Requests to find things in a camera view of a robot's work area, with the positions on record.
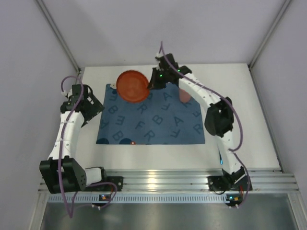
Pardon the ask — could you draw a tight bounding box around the pink plastic cup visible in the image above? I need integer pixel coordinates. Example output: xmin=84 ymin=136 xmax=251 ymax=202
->
xmin=179 ymin=89 xmax=191 ymax=103

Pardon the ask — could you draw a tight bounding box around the red round plate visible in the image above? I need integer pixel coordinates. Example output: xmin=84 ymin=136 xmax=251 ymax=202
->
xmin=116 ymin=70 xmax=150 ymax=103

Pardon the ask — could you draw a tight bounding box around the blue letter-print placemat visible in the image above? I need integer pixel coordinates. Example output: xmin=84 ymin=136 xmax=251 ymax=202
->
xmin=96 ymin=84 xmax=205 ymax=145

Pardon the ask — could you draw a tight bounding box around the blue metallic spoon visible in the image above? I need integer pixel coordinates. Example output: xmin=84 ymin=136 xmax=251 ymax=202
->
xmin=219 ymin=151 xmax=223 ymax=165

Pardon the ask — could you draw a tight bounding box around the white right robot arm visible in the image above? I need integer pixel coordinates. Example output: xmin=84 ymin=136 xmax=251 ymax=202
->
xmin=147 ymin=53 xmax=245 ymax=191

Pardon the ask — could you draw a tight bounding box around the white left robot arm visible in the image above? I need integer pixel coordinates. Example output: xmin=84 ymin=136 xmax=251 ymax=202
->
xmin=39 ymin=84 xmax=106 ymax=194

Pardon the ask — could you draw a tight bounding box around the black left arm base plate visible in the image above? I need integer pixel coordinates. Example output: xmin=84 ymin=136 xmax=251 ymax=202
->
xmin=95 ymin=176 xmax=124 ymax=192

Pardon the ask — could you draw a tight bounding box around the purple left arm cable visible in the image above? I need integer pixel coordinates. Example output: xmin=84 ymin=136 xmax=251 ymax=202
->
xmin=57 ymin=76 xmax=118 ymax=219

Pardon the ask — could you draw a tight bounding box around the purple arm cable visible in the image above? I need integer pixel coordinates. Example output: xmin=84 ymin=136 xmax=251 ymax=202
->
xmin=154 ymin=41 xmax=251 ymax=208
xmin=57 ymin=76 xmax=118 ymax=219

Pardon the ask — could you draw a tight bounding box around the aluminium mounting rail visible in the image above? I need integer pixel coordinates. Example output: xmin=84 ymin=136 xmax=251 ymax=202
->
xmin=38 ymin=169 xmax=300 ymax=204

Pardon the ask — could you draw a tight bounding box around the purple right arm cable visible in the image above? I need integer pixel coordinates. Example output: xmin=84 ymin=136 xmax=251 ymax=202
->
xmin=154 ymin=41 xmax=251 ymax=208

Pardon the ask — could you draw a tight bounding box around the aluminium corner frame post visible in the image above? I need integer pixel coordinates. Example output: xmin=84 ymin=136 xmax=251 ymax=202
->
xmin=34 ymin=0 xmax=81 ymax=73

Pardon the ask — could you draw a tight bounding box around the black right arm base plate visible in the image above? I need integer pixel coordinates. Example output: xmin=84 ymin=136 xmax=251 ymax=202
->
xmin=207 ymin=175 xmax=253 ymax=193

